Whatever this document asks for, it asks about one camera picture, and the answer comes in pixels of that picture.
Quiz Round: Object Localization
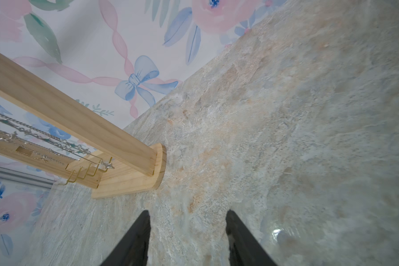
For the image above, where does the right aluminium corner post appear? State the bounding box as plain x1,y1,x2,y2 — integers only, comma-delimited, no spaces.
0,167,54,188

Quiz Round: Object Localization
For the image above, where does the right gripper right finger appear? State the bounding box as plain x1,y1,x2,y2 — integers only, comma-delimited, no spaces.
226,209,277,266

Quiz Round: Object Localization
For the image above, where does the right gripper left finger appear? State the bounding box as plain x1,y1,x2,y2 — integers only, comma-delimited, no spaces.
101,210,151,266

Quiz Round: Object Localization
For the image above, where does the silver chain necklace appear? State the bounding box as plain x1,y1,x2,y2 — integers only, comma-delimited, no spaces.
0,108,115,170

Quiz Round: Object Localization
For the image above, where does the wooden jewelry display stand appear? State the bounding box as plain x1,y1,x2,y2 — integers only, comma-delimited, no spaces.
0,53,166,199

